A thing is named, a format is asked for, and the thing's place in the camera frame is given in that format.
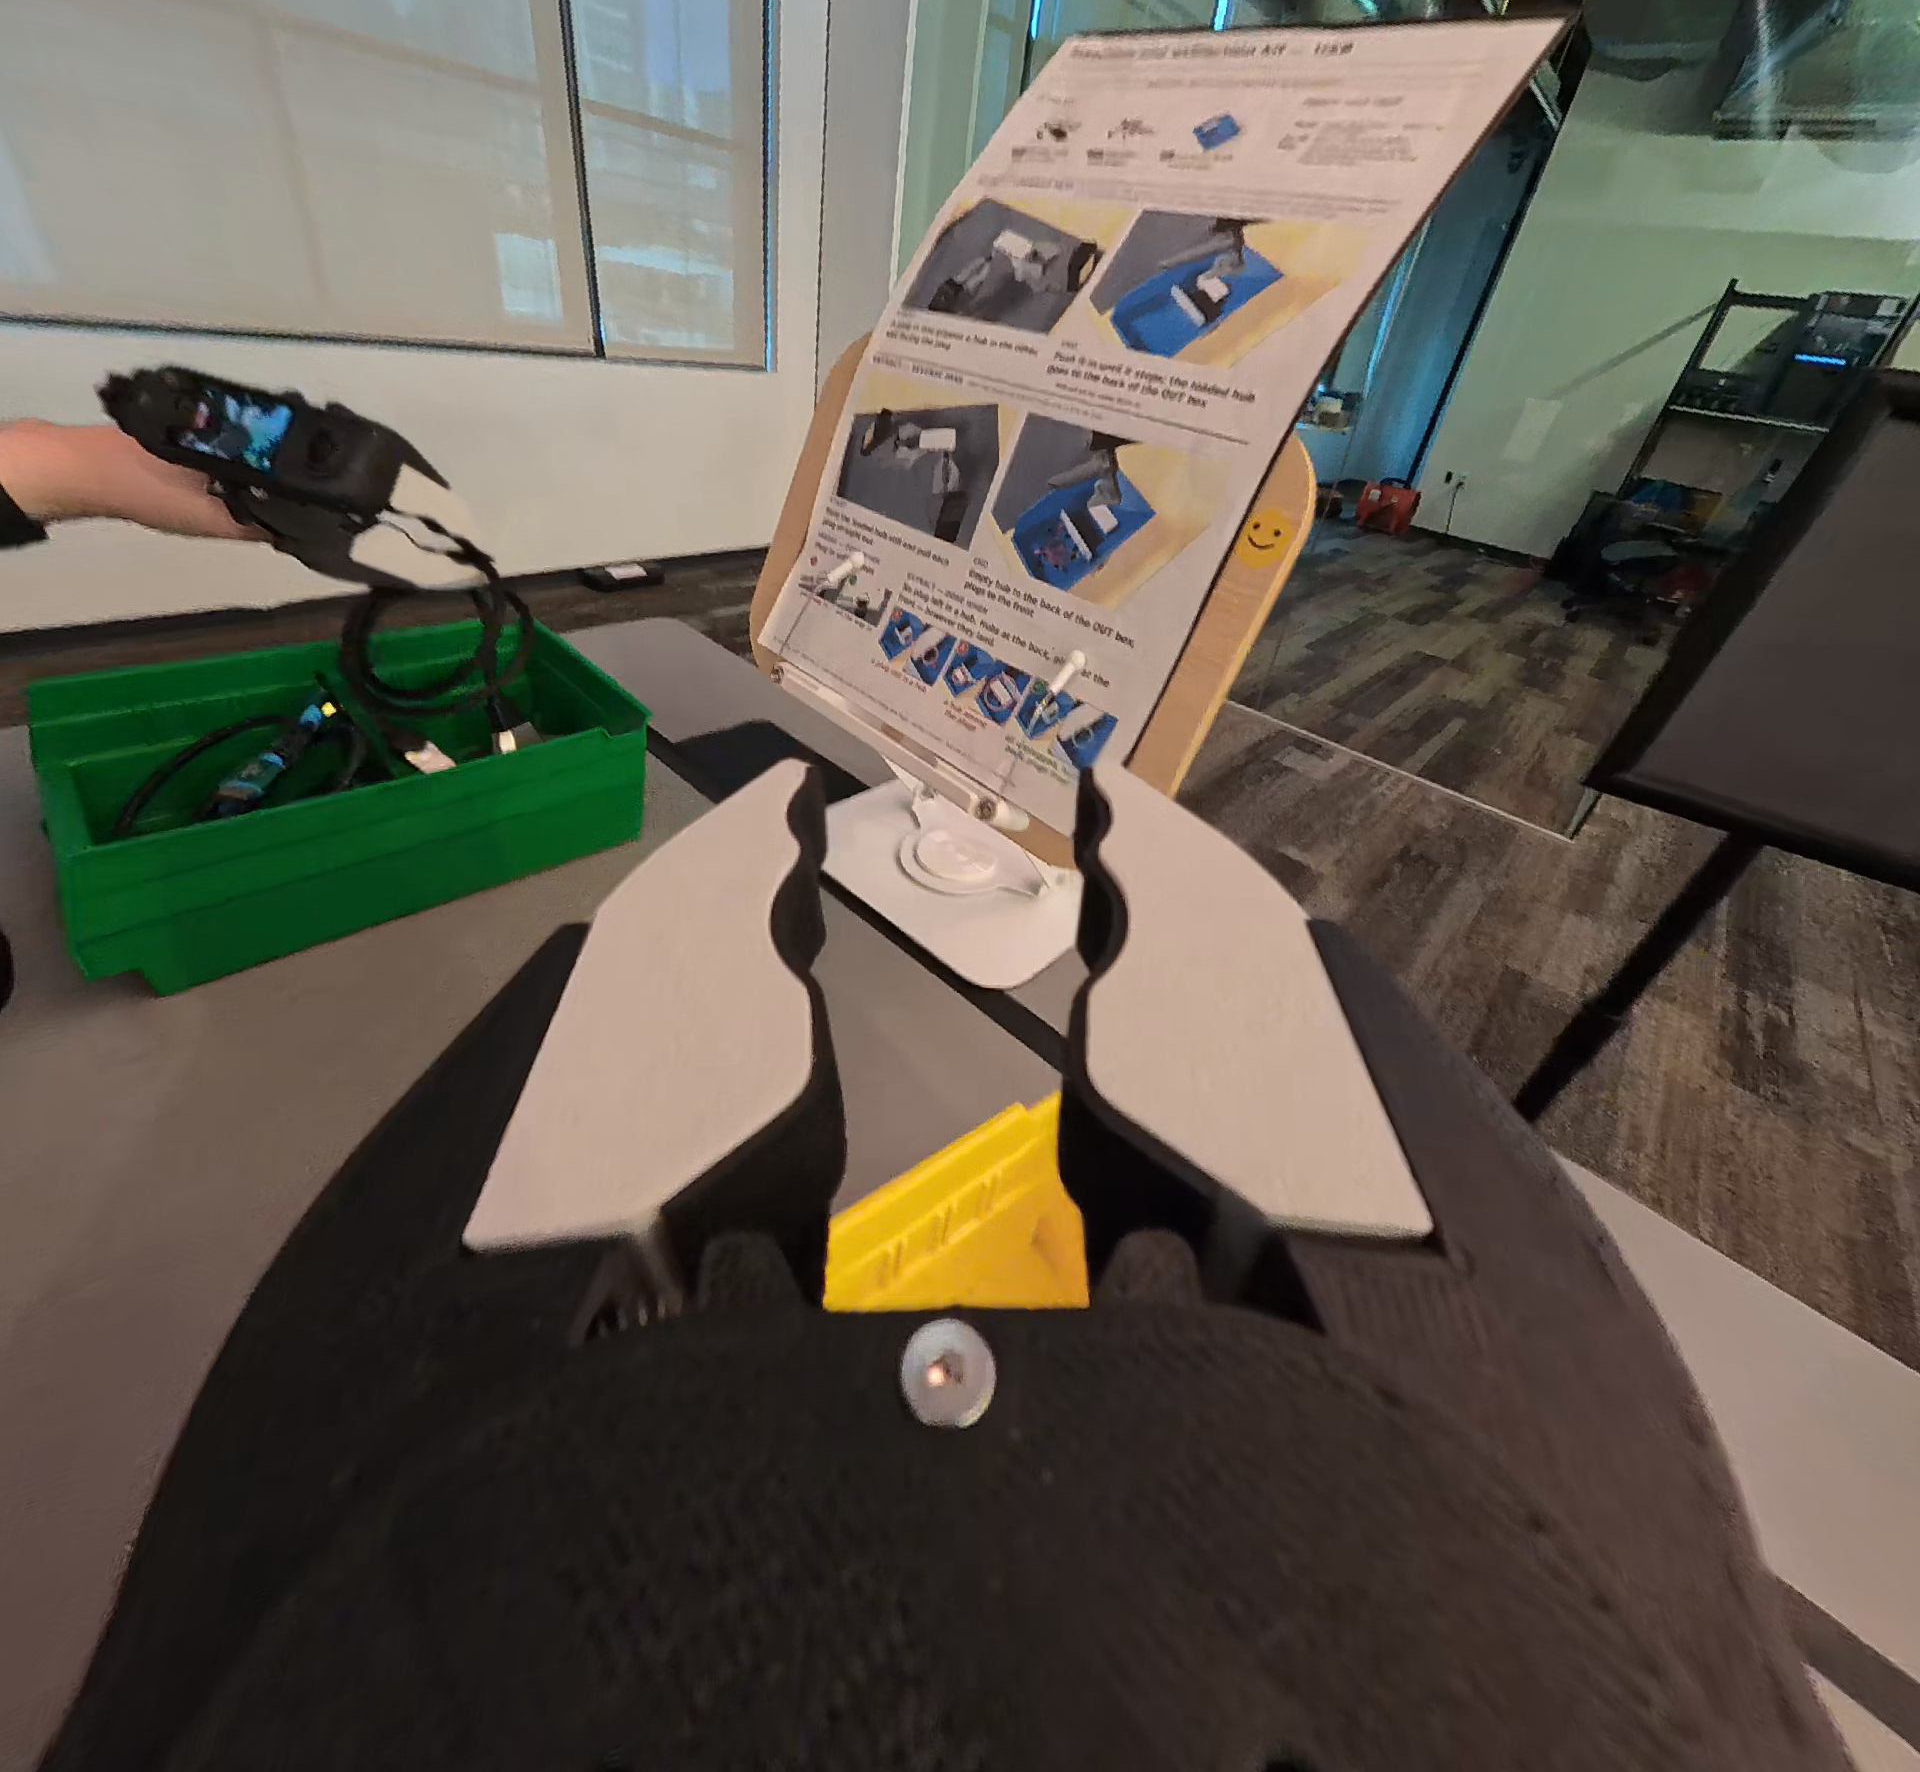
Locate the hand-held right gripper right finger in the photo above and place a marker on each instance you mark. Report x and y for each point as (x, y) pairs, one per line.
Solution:
(1247, 1053)

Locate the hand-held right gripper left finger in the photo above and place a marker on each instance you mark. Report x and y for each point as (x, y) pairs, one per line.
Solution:
(647, 1053)

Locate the yellow plastic bin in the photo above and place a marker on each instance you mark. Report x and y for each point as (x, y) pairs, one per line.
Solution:
(964, 1233)

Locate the green plastic bin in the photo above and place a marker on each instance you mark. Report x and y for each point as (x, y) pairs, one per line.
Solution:
(333, 857)

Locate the person's left hand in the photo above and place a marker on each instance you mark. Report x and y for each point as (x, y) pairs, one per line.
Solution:
(122, 475)

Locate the black mat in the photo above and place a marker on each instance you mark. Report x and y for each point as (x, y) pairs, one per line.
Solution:
(736, 746)

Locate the white stand base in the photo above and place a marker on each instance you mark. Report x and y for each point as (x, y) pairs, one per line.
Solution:
(945, 872)

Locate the small black floor object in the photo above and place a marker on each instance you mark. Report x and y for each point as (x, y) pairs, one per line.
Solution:
(621, 575)

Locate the instruction sheet on stand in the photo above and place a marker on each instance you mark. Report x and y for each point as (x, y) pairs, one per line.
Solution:
(1262, 634)

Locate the yellow smiley sticker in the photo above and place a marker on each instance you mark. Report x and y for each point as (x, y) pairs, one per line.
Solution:
(1267, 533)

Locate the red floor canister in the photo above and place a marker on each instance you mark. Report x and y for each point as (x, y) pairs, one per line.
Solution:
(1391, 502)

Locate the black monitor on stand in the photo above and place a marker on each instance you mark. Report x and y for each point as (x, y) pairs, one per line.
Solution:
(1800, 662)

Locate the printed instruction sheet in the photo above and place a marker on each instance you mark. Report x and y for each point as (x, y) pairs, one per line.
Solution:
(1171, 364)

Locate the black shelf rack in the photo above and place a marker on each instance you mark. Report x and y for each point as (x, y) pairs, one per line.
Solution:
(1757, 437)

